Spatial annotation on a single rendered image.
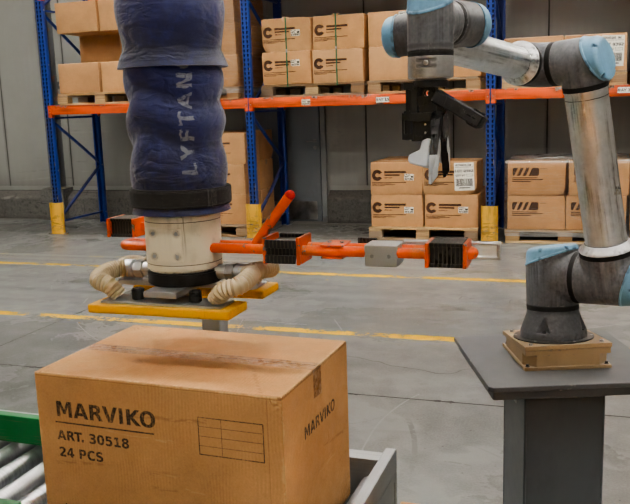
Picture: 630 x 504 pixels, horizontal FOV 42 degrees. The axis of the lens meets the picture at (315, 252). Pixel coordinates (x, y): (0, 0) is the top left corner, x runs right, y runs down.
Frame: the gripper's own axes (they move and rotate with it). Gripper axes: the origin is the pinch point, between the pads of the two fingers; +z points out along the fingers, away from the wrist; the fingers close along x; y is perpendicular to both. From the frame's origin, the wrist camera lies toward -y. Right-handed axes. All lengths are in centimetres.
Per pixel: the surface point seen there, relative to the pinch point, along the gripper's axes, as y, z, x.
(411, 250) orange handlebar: 5.6, 13.7, 3.3
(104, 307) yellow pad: 71, 26, 16
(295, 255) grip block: 30.1, 15.2, 5.1
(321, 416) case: 27, 52, 1
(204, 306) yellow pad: 47, 25, 14
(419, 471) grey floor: 38, 135, -147
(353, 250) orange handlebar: 17.7, 14.0, 3.8
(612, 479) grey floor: -37, 135, -161
